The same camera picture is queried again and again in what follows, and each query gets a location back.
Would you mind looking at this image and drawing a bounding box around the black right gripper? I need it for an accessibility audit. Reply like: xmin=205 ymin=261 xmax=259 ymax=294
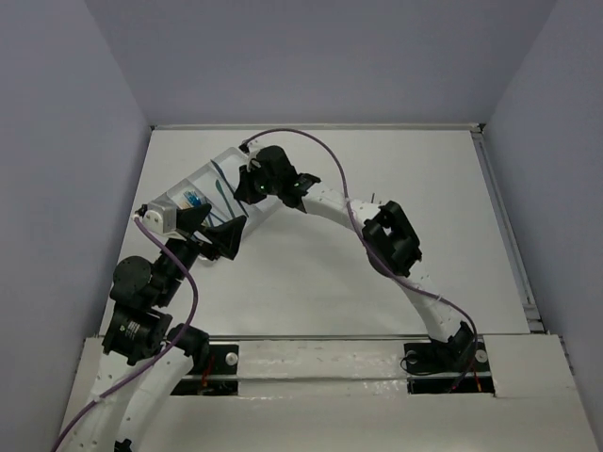
xmin=236 ymin=159 xmax=282 ymax=203

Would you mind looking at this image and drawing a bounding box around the teal plastic spoon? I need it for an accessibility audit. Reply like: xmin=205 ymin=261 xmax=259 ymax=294
xmin=215 ymin=179 xmax=236 ymax=218

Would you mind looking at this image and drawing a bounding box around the blue plastic knife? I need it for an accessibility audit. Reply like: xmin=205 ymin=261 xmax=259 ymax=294
xmin=210 ymin=159 xmax=249 ymax=217

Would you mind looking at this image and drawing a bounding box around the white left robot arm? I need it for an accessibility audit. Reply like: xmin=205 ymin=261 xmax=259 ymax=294
xmin=53 ymin=204 xmax=246 ymax=451

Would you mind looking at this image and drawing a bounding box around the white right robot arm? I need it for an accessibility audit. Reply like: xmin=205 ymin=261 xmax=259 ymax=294
xmin=235 ymin=146 xmax=477 ymax=369

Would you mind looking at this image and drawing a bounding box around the clear divided utensil tray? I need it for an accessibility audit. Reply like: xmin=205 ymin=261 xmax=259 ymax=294
xmin=152 ymin=148 xmax=281 ymax=242

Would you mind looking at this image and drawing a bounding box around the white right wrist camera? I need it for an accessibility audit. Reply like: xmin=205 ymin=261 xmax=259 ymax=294
xmin=238 ymin=139 xmax=262 ymax=171

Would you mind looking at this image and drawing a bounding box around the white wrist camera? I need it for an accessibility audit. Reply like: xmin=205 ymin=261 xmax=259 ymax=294
xmin=238 ymin=139 xmax=262 ymax=171
xmin=134 ymin=200 xmax=178 ymax=235

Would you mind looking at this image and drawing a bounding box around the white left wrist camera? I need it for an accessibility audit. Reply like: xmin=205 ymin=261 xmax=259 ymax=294
xmin=134 ymin=200 xmax=178 ymax=235

